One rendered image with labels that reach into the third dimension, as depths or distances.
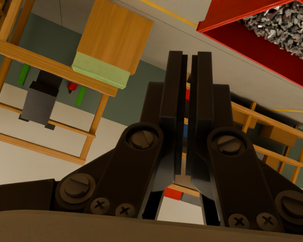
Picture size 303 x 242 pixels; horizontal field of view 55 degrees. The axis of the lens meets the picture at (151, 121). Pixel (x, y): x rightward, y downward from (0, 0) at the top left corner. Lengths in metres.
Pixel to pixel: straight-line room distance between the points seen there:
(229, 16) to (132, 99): 5.06
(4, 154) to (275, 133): 5.01
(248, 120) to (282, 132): 0.87
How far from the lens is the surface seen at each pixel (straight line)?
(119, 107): 5.43
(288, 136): 6.45
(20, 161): 5.53
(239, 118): 5.75
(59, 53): 5.40
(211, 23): 0.49
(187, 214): 6.30
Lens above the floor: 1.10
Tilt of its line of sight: 1 degrees down
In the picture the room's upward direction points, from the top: 160 degrees counter-clockwise
